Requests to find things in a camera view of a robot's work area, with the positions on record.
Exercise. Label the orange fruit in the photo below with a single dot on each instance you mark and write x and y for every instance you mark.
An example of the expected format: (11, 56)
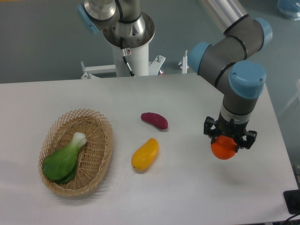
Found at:
(223, 147)

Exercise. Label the black device at edge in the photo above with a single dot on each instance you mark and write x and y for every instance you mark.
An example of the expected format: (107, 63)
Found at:
(292, 200)

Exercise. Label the woven wicker basket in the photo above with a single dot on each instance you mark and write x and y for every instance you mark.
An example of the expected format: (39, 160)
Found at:
(94, 156)

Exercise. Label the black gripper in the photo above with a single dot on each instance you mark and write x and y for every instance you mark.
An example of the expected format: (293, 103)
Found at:
(215, 128)

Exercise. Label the yellow mango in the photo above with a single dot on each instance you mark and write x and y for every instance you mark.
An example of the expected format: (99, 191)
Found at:
(143, 158)

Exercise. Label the purple sweet potato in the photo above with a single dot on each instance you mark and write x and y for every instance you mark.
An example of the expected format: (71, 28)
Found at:
(155, 119)

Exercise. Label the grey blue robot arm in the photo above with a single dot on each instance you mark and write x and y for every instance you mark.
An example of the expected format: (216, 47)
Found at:
(225, 65)

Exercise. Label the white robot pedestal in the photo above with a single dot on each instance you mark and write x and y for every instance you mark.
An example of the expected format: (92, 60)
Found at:
(127, 62)

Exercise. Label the blue plastic bag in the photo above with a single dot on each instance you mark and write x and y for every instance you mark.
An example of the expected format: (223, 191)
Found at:
(289, 8)

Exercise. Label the green bok choy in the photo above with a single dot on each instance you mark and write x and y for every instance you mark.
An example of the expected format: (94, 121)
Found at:
(61, 166)

